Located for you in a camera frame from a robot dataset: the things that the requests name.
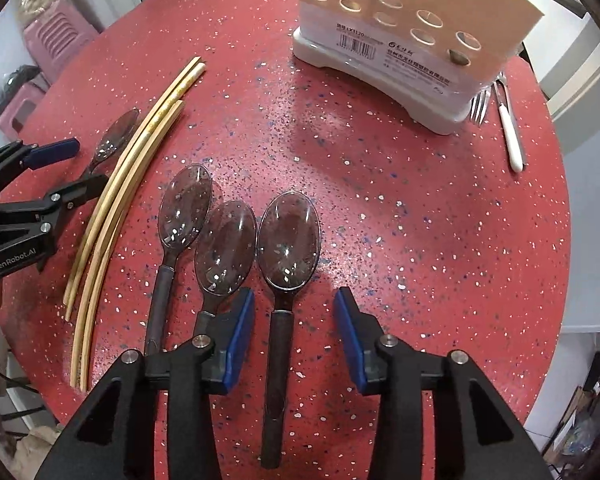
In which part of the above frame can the pink plastic stool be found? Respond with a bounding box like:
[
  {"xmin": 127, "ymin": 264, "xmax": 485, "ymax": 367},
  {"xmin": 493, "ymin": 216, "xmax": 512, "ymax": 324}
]
[{"xmin": 0, "ymin": 82, "xmax": 47, "ymax": 135}]

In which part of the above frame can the stack of pink plastic stools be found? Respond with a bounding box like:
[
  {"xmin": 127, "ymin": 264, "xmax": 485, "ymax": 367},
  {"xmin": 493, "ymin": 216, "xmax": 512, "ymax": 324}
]
[{"xmin": 22, "ymin": 0, "xmax": 101, "ymax": 84}]

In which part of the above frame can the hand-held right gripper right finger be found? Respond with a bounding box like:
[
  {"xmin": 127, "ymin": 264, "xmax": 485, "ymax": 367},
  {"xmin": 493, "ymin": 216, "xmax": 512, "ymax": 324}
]
[{"xmin": 333, "ymin": 286, "xmax": 553, "ymax": 480}]

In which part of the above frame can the beige perforated utensil holder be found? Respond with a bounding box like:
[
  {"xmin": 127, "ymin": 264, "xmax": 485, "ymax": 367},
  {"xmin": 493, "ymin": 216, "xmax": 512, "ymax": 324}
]
[{"xmin": 292, "ymin": 0, "xmax": 531, "ymax": 136}]

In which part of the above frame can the black plastic bag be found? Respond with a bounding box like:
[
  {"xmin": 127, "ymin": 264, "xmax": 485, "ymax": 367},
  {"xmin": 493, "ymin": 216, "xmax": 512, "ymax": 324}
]
[{"xmin": 0, "ymin": 64, "xmax": 37, "ymax": 113}]

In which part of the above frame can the clear grey spoon black handle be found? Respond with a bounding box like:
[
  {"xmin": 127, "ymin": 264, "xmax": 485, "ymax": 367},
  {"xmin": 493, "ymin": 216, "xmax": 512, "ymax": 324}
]
[
  {"xmin": 82, "ymin": 108, "xmax": 141, "ymax": 181},
  {"xmin": 144, "ymin": 163, "xmax": 214, "ymax": 357},
  {"xmin": 256, "ymin": 191, "xmax": 323, "ymax": 469},
  {"xmin": 192, "ymin": 200, "xmax": 258, "ymax": 341}
]

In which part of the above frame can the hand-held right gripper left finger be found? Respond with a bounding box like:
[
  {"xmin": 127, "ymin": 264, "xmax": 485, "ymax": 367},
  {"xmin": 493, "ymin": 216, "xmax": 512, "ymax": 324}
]
[{"xmin": 40, "ymin": 287, "xmax": 257, "ymax": 480}]

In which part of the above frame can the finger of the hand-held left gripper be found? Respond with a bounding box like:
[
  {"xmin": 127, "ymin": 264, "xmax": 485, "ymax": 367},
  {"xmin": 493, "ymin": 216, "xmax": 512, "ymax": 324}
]
[
  {"xmin": 0, "ymin": 174, "xmax": 112, "ymax": 241},
  {"xmin": 0, "ymin": 138, "xmax": 81, "ymax": 202}
]

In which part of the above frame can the white handled metal fork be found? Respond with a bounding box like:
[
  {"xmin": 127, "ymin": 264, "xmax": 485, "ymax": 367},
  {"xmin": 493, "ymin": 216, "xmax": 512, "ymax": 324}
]
[{"xmin": 495, "ymin": 71, "xmax": 527, "ymax": 173}]

